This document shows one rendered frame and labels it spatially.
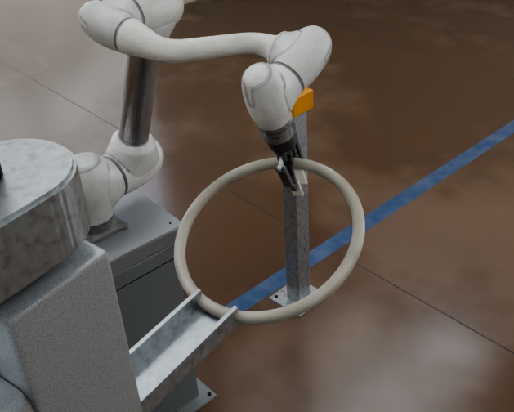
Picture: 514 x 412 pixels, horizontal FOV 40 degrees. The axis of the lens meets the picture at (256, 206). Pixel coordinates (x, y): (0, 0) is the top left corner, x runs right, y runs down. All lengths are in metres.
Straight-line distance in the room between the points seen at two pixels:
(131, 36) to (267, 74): 0.45
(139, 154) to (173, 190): 1.89
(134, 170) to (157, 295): 0.46
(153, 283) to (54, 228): 1.46
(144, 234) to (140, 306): 0.26
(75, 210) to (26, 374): 0.26
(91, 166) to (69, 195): 1.26
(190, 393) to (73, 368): 1.78
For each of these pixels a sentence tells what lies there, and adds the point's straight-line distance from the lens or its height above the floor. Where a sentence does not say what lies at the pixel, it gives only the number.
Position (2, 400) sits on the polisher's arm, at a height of 1.43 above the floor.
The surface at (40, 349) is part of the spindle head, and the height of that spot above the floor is 1.50.
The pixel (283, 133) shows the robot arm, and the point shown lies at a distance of 1.73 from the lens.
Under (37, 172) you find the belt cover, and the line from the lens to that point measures 1.08.
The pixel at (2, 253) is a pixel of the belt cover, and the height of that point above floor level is 1.69.
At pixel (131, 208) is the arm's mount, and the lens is 2.56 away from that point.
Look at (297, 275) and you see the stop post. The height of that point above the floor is 0.18.
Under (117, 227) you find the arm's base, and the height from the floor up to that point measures 0.88.
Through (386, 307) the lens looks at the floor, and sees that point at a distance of 3.36.
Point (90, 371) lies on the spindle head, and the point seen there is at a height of 1.39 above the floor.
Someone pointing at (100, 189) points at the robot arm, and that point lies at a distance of 2.33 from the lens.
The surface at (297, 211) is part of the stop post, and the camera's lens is 3.02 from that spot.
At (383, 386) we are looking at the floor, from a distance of 3.02.
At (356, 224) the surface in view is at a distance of 1.69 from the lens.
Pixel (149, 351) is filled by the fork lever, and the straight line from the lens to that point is 1.62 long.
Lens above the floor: 2.26
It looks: 34 degrees down
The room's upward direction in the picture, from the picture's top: 4 degrees counter-clockwise
